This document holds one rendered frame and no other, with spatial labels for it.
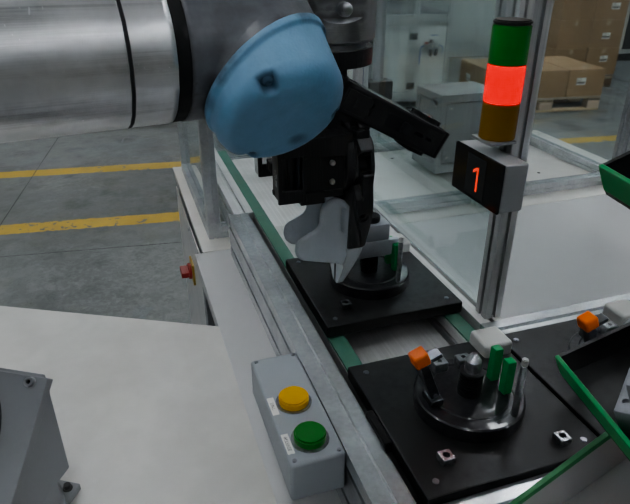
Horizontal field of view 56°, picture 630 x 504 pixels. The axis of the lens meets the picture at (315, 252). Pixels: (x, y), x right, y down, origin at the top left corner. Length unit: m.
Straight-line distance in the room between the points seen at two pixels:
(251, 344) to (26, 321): 0.44
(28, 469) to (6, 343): 0.46
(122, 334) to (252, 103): 0.91
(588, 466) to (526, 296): 0.72
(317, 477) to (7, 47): 0.60
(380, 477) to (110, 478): 0.37
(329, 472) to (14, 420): 0.37
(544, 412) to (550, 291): 0.53
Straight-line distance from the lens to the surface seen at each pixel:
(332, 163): 0.48
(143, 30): 0.30
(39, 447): 0.81
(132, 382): 1.05
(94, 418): 1.00
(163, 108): 0.31
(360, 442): 0.78
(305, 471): 0.75
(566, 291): 1.35
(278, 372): 0.87
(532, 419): 0.83
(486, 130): 0.87
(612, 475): 0.63
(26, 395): 0.79
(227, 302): 1.22
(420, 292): 1.04
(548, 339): 0.98
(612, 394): 0.52
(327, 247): 0.52
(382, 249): 1.02
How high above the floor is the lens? 1.50
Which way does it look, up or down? 27 degrees down
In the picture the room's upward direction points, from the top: straight up
